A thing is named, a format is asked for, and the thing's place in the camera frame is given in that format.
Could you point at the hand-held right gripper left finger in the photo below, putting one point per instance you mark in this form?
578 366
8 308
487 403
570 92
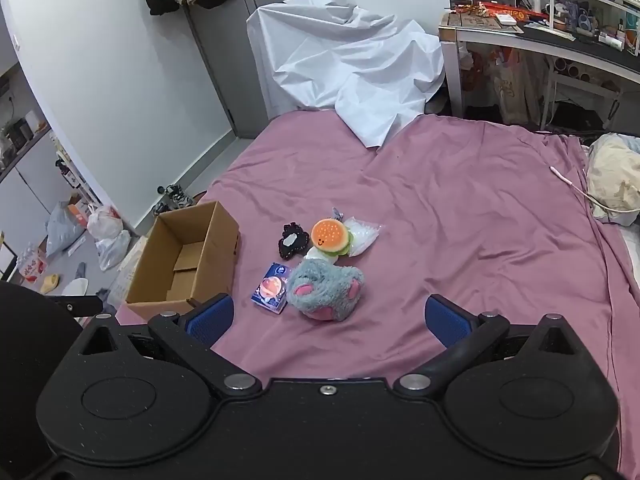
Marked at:
210 317

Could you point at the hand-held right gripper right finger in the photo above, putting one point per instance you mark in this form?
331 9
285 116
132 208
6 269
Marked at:
447 320

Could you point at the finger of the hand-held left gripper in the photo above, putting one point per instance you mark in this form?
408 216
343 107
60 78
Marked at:
80 305

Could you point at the brown cardboard box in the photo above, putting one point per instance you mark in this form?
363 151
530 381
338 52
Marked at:
187 255

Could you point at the grey pink plush slipper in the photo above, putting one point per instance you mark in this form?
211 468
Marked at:
325 290

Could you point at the white soft bundle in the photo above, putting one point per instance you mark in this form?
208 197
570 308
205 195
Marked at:
320 255

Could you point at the orange burger plush toy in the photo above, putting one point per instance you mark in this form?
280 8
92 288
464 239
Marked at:
330 235

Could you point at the white slipper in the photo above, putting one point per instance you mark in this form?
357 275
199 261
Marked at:
75 287

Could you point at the yellow slipper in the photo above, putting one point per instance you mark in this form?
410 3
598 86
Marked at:
50 284

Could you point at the red white package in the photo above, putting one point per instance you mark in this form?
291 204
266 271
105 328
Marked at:
32 267

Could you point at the white plastic bag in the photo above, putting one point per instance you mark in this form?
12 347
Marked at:
104 222
114 252

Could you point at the grey plastic bag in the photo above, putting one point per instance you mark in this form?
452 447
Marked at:
62 230

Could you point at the orange small box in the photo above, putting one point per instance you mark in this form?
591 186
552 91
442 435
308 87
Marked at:
77 210

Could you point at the pink bed sheet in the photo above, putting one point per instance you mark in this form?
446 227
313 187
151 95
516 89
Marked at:
450 210

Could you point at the clear bag of white filling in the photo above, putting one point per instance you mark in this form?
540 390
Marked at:
362 237

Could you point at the black white sneaker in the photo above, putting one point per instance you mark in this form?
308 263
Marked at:
162 208
177 196

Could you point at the cream pillow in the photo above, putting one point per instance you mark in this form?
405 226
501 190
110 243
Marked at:
617 175

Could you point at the cream paper bag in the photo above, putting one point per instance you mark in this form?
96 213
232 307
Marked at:
517 90

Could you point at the orange printed bag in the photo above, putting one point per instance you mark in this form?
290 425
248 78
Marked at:
480 75

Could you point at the grey door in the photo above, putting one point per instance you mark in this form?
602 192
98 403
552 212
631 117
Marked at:
225 70

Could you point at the white cover sheet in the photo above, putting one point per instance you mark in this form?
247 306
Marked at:
350 60

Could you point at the white desk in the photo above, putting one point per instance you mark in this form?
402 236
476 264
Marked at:
500 35

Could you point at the red long packet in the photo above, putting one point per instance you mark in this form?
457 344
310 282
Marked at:
500 10

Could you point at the white desk shelf riser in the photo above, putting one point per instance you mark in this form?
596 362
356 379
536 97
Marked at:
555 5

